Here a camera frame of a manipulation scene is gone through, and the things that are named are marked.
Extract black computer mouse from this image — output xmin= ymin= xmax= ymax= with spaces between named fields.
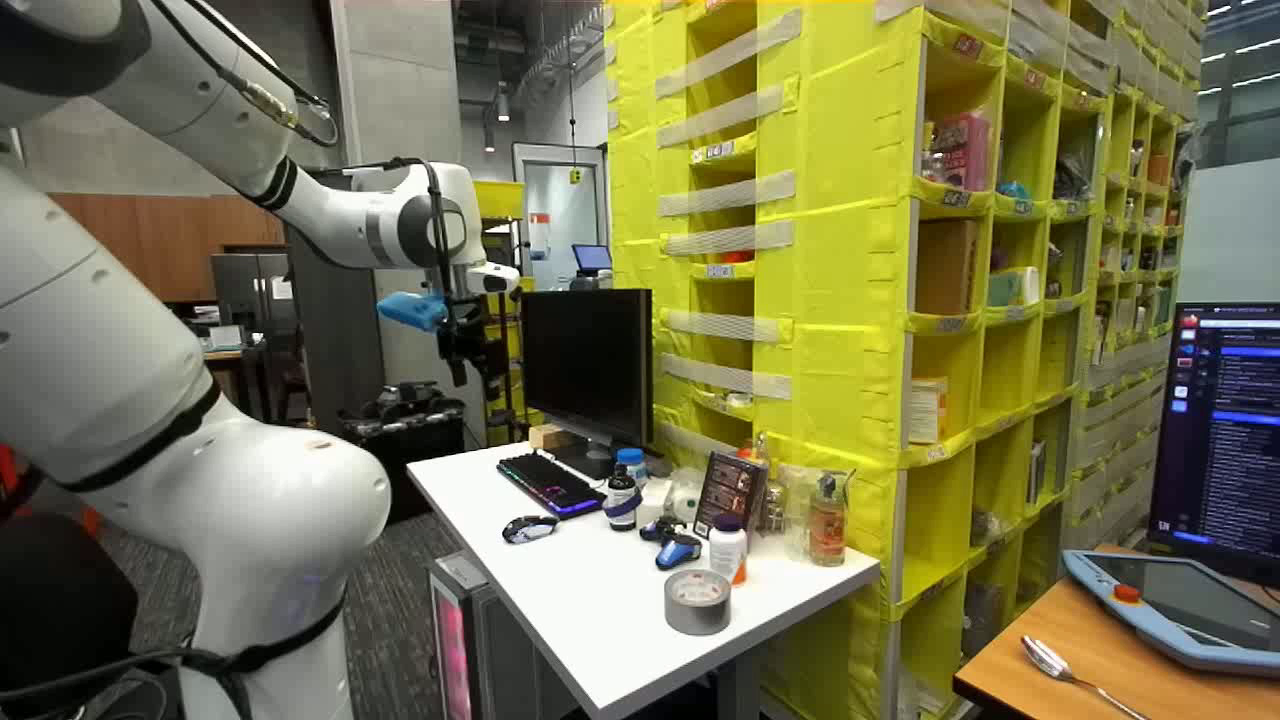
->
xmin=502 ymin=514 xmax=566 ymax=549

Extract metal fork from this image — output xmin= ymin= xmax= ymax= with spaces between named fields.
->
xmin=1015 ymin=633 xmax=1152 ymax=720

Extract dark picture frame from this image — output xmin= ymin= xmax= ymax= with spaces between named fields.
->
xmin=694 ymin=450 xmax=772 ymax=539

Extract dark bottle white label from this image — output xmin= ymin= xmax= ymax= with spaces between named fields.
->
xmin=599 ymin=461 xmax=643 ymax=536

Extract blue black game controller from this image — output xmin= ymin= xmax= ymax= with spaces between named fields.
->
xmin=635 ymin=514 xmax=709 ymax=578

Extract small blue lit screen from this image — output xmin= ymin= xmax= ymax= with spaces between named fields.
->
xmin=570 ymin=242 xmax=617 ymax=282

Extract yellow fabric shelving pod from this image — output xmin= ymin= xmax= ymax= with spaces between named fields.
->
xmin=599 ymin=0 xmax=1214 ymax=720

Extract white printed box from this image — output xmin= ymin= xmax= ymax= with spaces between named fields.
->
xmin=635 ymin=475 xmax=703 ymax=536

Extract white pill container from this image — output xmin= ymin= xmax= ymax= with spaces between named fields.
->
xmin=703 ymin=507 xmax=754 ymax=590

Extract grey masking tape roll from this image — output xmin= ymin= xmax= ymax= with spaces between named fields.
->
xmin=659 ymin=566 xmax=735 ymax=639

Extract teal product box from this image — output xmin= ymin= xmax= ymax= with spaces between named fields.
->
xmin=989 ymin=264 xmax=1048 ymax=314

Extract glass jar orange contents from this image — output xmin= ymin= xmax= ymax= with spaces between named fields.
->
xmin=806 ymin=468 xmax=855 ymax=571

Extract pink panel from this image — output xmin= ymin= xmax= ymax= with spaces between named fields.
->
xmin=429 ymin=571 xmax=479 ymax=720

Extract white door panel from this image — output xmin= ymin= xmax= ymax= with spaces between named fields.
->
xmin=512 ymin=139 xmax=611 ymax=296

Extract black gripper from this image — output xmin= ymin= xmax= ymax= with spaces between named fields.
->
xmin=442 ymin=289 xmax=507 ymax=391

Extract black RGB keyboard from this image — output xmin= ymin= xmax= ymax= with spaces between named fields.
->
xmin=492 ymin=450 xmax=611 ymax=525

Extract monitor showing code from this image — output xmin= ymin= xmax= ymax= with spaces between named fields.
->
xmin=1144 ymin=301 xmax=1280 ymax=592

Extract black computer monitor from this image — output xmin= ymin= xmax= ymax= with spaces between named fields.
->
xmin=521 ymin=283 xmax=659 ymax=479

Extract black equipment cart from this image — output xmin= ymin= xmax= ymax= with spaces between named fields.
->
xmin=334 ymin=380 xmax=472 ymax=525

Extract wooden desk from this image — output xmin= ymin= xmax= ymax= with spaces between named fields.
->
xmin=953 ymin=578 xmax=1280 ymax=720

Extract pink product box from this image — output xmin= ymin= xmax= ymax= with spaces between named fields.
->
xmin=926 ymin=108 xmax=1001 ymax=202

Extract blue grey teach pendant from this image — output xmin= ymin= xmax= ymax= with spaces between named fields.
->
xmin=1059 ymin=545 xmax=1280 ymax=682

